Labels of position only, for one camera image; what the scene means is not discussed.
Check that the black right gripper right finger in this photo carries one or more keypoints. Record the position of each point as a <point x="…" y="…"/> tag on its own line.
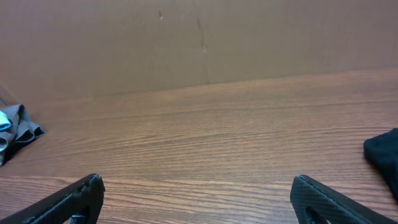
<point x="314" y="202"/>

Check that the grey folded garment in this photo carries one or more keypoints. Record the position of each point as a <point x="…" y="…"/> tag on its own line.
<point x="22" y="132"/>

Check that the black t-shirt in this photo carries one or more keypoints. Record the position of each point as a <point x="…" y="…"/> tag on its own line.
<point x="381" y="152"/>

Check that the light blue printed t-shirt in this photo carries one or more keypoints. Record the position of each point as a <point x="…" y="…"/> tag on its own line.
<point x="4" y="121"/>

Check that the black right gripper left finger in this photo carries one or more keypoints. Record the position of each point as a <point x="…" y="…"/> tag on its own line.
<point x="79" y="202"/>

